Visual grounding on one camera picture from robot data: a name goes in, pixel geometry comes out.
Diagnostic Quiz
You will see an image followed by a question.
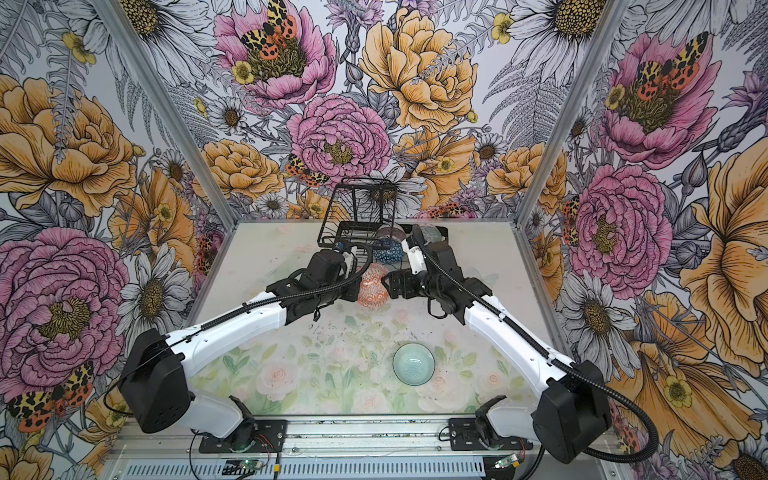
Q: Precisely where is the green patterned bowl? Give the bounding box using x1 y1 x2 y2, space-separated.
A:
420 224 445 245

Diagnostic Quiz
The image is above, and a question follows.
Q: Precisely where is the white slotted cable duct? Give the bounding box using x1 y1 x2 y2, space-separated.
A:
111 456 486 479

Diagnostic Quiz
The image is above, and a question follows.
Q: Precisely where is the blue triangle pattern bowl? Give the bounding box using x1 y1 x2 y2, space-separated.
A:
374 242 405 265

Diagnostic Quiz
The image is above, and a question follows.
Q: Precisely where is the teal striped bowl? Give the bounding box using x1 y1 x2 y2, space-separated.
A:
392 343 435 387

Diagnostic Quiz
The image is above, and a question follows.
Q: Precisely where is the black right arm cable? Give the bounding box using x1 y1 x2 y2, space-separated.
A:
410 223 660 480

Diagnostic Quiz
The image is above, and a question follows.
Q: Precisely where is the purple striped bowl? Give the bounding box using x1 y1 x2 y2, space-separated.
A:
375 225 406 243

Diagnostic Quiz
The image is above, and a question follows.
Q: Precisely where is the orange patterned bowl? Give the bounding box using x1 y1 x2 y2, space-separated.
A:
357 263 389 309

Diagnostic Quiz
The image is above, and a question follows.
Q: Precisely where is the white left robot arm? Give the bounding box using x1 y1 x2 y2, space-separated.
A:
118 244 374 451

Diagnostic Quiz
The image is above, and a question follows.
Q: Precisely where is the black wire dish rack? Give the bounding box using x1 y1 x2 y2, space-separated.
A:
317 177 413 270

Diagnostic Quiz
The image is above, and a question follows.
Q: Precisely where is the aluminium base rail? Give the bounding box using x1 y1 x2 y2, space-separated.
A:
104 413 601 480

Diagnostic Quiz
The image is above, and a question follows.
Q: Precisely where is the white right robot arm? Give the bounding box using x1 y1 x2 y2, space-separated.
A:
383 224 612 464

